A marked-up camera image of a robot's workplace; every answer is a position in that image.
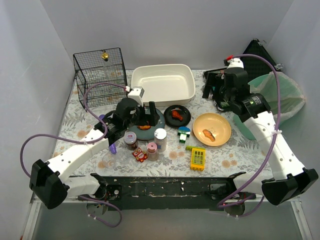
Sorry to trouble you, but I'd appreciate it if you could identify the silver lid spice jar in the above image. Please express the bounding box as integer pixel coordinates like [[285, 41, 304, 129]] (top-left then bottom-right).
[[154, 128, 167, 152]]

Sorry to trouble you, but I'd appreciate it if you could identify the brown spice jar white lid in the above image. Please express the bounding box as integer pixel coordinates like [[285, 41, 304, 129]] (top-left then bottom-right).
[[123, 131, 138, 151]]

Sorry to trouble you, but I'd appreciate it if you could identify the yellow bear plate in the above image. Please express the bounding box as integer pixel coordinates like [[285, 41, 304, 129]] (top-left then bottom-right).
[[192, 113, 232, 147]]

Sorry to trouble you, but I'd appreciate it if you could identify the pink lid spice jar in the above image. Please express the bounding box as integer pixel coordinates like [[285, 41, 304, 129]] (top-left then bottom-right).
[[147, 142, 159, 161]]

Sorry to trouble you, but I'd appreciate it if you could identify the glass bottle gold stopper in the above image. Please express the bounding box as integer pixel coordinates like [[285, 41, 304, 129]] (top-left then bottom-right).
[[101, 50, 115, 81]]

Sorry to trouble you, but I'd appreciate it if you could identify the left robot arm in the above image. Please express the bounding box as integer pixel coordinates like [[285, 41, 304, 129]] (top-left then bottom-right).
[[29, 97, 160, 210]]

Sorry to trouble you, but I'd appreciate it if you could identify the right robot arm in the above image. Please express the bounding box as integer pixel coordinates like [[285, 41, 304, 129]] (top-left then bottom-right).
[[203, 67, 319, 206]]

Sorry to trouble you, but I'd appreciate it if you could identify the fried chicken wing toy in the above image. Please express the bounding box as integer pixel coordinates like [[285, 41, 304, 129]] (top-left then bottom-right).
[[137, 125, 151, 131]]

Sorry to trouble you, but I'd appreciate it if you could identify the blue ceramic plate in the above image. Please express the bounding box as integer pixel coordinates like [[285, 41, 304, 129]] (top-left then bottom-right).
[[127, 109, 165, 141]]

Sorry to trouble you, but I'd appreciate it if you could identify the black small plate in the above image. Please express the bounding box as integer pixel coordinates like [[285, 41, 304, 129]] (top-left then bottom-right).
[[163, 105, 191, 129]]

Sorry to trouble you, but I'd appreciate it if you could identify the red drumstick toy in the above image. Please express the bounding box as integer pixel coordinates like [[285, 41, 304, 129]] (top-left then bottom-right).
[[171, 110, 183, 122]]

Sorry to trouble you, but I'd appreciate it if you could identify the black poker chip case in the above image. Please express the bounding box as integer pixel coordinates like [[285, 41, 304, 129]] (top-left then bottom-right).
[[202, 38, 284, 112]]

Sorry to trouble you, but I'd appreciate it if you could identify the green blue toy block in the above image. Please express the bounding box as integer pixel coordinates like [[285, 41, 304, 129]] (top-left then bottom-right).
[[177, 126, 191, 144]]

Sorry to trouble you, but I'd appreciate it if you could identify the white rectangular basin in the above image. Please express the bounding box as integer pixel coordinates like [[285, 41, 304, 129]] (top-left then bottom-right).
[[131, 64, 196, 107]]

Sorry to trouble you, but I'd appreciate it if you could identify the salmon slice toy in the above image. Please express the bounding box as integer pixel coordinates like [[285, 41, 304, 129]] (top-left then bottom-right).
[[202, 129, 216, 142]]

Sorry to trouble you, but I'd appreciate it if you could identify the red owl toy block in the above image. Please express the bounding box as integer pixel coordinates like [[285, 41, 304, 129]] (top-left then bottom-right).
[[132, 147, 148, 163]]

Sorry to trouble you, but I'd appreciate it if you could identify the green trash bin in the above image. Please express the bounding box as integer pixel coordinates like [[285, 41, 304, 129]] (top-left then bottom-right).
[[233, 74, 306, 141]]

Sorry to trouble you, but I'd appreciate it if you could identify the yellow window toy block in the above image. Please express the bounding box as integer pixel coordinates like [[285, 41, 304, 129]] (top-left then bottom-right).
[[185, 145, 206, 172]]

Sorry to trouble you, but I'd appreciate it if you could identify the clear bin liner bag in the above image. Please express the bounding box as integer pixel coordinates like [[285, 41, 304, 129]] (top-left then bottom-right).
[[249, 71, 307, 126]]

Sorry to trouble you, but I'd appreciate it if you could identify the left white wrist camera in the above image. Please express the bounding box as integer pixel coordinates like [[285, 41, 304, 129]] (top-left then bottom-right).
[[125, 86, 145, 106]]

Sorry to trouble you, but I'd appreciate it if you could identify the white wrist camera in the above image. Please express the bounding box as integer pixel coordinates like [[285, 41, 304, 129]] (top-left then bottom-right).
[[125, 86, 145, 106], [223, 55, 244, 69]]

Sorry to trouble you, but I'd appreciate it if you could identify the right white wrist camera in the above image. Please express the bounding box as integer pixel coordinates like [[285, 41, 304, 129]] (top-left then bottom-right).
[[223, 55, 244, 69]]

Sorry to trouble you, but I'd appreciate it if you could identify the black wire rack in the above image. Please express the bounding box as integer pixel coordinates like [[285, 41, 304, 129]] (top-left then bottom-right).
[[73, 47, 128, 108]]

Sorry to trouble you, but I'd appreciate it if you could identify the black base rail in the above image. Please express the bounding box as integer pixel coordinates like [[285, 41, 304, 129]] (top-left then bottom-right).
[[103, 176, 236, 211]]

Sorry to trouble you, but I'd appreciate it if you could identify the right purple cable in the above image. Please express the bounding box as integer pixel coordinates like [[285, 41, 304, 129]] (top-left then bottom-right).
[[216, 53, 283, 217]]

